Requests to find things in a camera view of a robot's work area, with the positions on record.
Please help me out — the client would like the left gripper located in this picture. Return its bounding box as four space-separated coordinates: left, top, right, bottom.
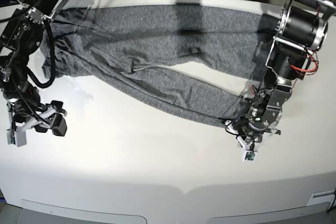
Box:
222 115 281 153

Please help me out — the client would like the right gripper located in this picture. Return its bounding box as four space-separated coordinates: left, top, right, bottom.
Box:
7 100 67 136

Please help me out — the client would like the grey long-sleeve T-shirt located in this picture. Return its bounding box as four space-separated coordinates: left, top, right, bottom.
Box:
50 4 277 126

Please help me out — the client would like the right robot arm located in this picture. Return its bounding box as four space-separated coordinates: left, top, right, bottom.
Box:
1 0 69 146

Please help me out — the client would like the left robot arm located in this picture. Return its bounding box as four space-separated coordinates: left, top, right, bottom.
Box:
224 0 335 161

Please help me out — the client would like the white label plate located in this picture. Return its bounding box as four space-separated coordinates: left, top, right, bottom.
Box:
307 190 335 206

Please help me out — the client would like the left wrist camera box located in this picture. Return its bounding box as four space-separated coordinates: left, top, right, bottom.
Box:
243 151 258 163

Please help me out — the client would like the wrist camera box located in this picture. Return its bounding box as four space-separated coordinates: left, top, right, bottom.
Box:
6 129 27 147
243 151 258 163

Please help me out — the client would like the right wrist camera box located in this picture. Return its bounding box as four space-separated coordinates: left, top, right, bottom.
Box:
6 129 27 147

